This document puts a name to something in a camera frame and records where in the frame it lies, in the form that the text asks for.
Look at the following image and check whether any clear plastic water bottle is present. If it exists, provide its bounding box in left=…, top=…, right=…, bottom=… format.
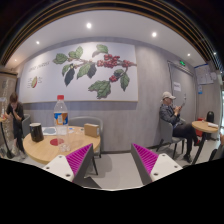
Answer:
left=53, top=94, right=71, bottom=153

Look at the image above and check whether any standing person in black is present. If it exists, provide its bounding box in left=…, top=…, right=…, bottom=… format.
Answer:
left=4, top=92, right=25, bottom=158

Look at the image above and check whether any red round coaster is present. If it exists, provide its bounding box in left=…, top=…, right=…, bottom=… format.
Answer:
left=50, top=138, right=64, bottom=146

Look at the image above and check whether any wall notice board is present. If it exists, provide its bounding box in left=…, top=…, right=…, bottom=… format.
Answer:
left=195, top=64, right=213, bottom=85

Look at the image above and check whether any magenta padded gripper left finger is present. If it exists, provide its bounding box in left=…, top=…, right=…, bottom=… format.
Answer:
left=42, top=143, right=95, bottom=185

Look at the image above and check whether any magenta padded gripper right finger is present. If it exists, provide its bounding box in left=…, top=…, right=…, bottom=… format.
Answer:
left=130, top=143, right=184, bottom=186

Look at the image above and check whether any black thermos jug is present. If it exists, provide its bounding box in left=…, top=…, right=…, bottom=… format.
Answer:
left=206, top=111, right=214, bottom=123

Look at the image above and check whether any black cylindrical cup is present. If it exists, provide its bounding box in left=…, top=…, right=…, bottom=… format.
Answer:
left=30, top=123, right=44, bottom=142

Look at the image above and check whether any grey door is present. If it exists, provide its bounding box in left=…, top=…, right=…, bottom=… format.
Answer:
left=168, top=62, right=196, bottom=123

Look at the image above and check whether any seated man in cap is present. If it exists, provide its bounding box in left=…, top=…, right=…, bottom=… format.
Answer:
left=159, top=91, right=200, bottom=163

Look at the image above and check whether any clear drinking glass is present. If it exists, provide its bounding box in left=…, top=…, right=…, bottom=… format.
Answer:
left=59, top=134, right=71, bottom=152

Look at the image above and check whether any grey upholstered chair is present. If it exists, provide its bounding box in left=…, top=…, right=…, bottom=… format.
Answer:
left=68, top=115, right=104, bottom=159

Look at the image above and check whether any round wooden table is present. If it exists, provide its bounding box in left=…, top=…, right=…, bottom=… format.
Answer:
left=192, top=121, right=218, bottom=165
left=23, top=126, right=101, bottom=164

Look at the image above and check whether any small cardboard box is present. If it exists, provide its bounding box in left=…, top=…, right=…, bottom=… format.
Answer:
left=84, top=123, right=100, bottom=137

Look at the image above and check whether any grey chair under man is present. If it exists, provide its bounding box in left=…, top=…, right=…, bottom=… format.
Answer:
left=157, top=120, right=185, bottom=153

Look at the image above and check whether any grey-blue round coaster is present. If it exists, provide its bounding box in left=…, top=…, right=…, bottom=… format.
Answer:
left=42, top=127, right=56, bottom=136

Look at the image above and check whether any coffee plant wall mural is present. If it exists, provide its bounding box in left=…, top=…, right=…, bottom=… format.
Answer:
left=19, top=42, right=138, bottom=103

